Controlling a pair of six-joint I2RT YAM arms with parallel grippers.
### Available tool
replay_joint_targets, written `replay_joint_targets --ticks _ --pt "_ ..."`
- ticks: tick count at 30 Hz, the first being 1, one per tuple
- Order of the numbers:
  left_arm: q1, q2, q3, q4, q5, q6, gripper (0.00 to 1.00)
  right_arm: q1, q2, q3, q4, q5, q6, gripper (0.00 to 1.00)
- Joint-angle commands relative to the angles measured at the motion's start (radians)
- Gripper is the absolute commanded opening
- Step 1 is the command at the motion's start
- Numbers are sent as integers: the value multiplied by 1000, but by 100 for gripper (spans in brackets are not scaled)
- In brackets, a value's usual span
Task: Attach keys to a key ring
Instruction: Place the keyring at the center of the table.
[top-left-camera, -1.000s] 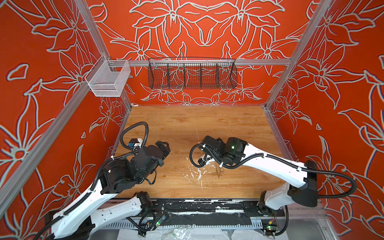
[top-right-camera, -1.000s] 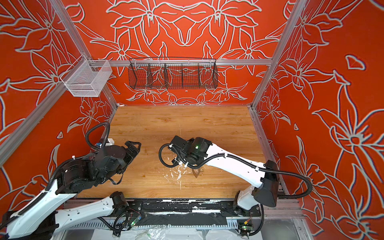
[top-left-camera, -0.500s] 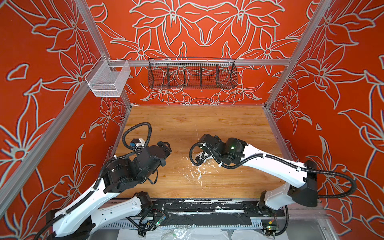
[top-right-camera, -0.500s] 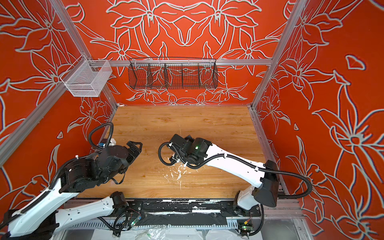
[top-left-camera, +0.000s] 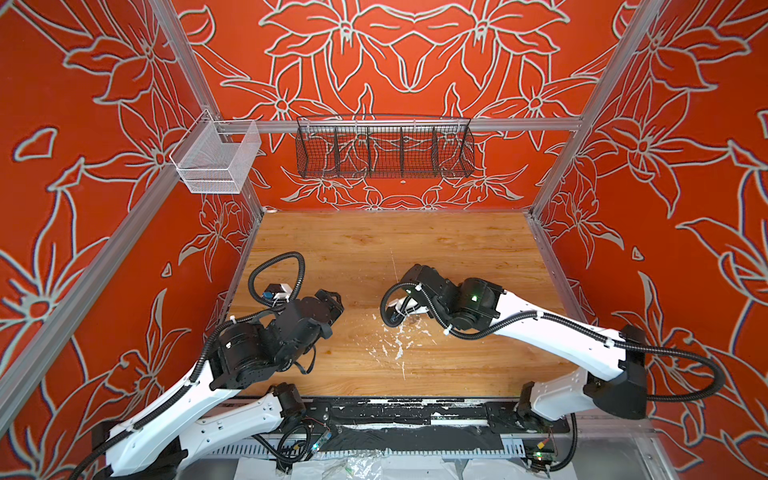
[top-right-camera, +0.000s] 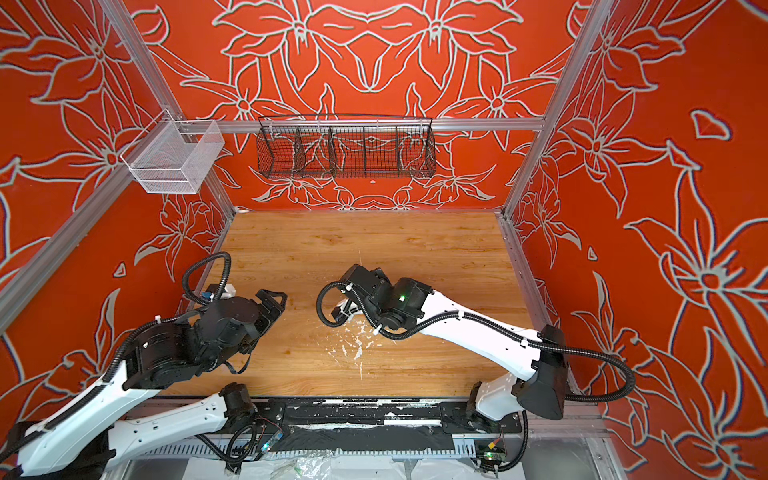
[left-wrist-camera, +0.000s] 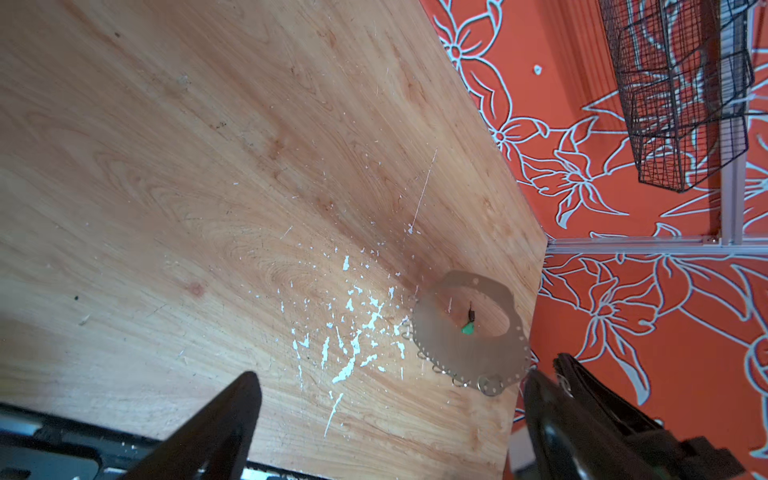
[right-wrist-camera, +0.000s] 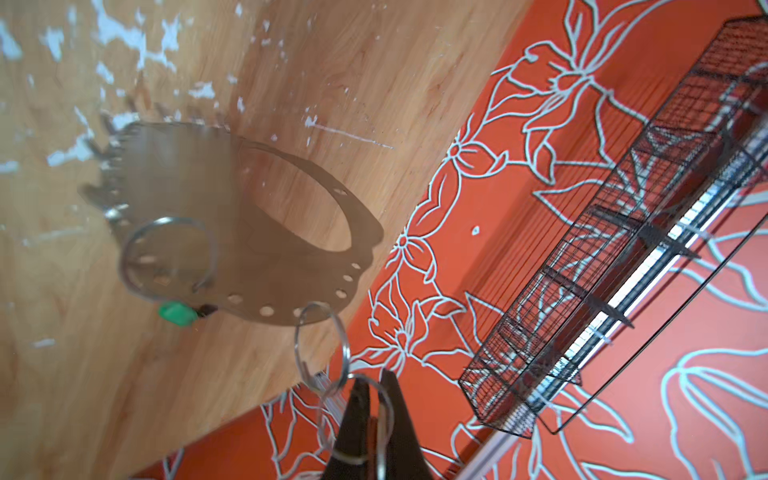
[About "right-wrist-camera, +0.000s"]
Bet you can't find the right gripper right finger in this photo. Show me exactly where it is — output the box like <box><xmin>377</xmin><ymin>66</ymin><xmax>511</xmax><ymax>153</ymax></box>
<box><xmin>380</xmin><ymin>370</ymin><xmax>432</xmax><ymax>479</ymax></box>

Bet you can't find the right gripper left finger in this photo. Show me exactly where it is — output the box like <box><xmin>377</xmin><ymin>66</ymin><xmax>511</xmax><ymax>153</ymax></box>
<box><xmin>321</xmin><ymin>379</ymin><xmax>372</xmax><ymax>480</ymax></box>

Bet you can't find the silver key ring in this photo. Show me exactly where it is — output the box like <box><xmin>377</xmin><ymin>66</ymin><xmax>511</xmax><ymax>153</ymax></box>
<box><xmin>292</xmin><ymin>301</ymin><xmax>352</xmax><ymax>398</ymax></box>
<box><xmin>316</xmin><ymin>373</ymin><xmax>395</xmax><ymax>466</ymax></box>

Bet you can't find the green key tag with key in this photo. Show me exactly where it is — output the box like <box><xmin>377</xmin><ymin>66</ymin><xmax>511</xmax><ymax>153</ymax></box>
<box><xmin>158</xmin><ymin>302</ymin><xmax>218</xmax><ymax>327</ymax></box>

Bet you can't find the black wire wall basket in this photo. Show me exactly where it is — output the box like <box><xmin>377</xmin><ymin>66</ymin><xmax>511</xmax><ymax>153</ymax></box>
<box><xmin>459</xmin><ymin>16</ymin><xmax>767</xmax><ymax>438</ymax></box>

